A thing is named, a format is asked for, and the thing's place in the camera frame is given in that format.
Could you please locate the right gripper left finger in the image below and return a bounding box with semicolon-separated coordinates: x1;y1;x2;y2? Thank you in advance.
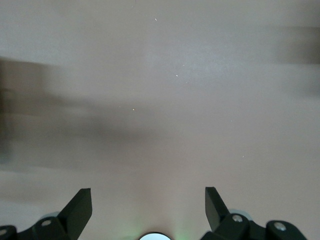
32;187;93;240

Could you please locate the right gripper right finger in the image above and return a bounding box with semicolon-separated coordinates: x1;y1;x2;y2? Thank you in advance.
199;186;253;240

